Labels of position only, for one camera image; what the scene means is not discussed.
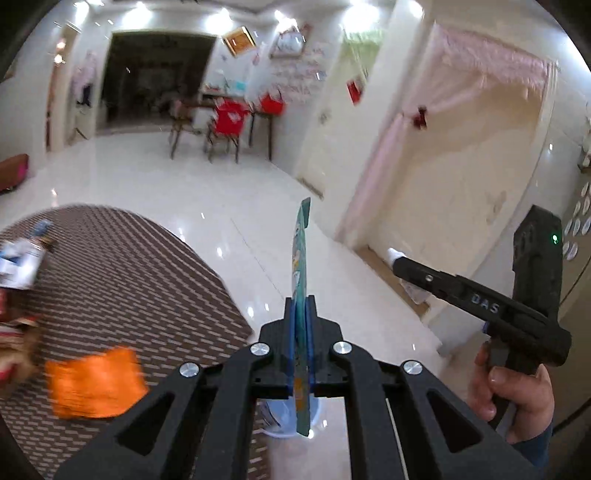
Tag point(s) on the maroon box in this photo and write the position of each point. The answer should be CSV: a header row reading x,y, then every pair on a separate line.
x,y
13,173

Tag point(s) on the red paper door sign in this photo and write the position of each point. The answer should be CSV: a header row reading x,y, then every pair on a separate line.
x,y
354,92

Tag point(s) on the person's right forearm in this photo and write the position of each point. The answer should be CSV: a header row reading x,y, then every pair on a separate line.
x,y
535,445

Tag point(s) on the dark wide doorway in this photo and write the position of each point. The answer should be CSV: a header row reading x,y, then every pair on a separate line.
x,y
152,78

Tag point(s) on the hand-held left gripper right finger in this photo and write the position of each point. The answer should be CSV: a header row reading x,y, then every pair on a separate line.
x,y
311,350

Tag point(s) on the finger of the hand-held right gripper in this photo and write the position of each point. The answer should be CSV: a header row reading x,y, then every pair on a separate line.
x,y
443,284

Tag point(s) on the group of white oval magnets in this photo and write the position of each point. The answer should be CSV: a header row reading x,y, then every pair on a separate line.
x,y
577,226

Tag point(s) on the teal snack packet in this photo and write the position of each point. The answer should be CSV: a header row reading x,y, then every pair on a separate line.
x,y
301,258

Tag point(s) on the wooden dining table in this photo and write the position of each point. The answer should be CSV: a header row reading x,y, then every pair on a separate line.
x,y
203,102

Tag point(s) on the blue plastic bin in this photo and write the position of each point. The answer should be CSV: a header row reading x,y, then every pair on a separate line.
x,y
281,427

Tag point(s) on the pink curtain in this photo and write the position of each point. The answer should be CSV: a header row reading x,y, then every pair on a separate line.
x,y
489,55

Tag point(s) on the red shirt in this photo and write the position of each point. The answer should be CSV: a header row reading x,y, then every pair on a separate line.
x,y
230,117

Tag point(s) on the wide framed picture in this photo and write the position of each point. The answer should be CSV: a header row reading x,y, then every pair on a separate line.
x,y
288,42

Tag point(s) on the teal object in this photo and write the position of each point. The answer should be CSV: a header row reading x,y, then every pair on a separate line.
x,y
239,86

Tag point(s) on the orange snack packet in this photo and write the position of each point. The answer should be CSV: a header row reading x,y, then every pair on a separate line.
x,y
94,385

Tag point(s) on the group of pink wall papers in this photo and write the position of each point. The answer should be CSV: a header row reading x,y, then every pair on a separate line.
x,y
300,74

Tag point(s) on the clothes rack with pink clothes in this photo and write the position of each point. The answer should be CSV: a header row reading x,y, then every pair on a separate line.
x,y
85,78

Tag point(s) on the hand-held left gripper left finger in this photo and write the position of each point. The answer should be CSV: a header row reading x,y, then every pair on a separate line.
x,y
290,350

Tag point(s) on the gold red framed picture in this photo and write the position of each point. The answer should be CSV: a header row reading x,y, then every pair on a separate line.
x,y
240,41

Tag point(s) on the white door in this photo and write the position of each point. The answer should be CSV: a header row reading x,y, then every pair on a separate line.
x,y
332,147

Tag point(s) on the person's right hand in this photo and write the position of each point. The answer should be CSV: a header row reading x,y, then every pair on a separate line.
x,y
531,397

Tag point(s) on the white blue packet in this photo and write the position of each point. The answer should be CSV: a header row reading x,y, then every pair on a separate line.
x,y
21,265

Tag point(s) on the cream panel door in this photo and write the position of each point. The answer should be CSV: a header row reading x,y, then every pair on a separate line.
x,y
466,184

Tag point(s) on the wooden chair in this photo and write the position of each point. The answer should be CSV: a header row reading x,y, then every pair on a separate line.
x,y
221,143
181,117

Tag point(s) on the green valance curtain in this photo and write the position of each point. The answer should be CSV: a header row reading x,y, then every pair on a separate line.
x,y
362,46

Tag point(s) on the red bag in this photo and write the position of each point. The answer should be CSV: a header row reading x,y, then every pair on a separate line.
x,y
271,105

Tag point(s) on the red brown snack packet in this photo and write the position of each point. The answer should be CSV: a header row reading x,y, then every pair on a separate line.
x,y
16,350

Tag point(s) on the brown refrigerator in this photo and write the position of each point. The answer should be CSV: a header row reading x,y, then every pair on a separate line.
x,y
577,300

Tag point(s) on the red curtain tie ornament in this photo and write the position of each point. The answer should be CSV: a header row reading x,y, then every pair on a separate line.
x,y
420,117

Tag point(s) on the white tissue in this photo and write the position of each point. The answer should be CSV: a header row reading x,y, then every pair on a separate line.
x,y
395,254

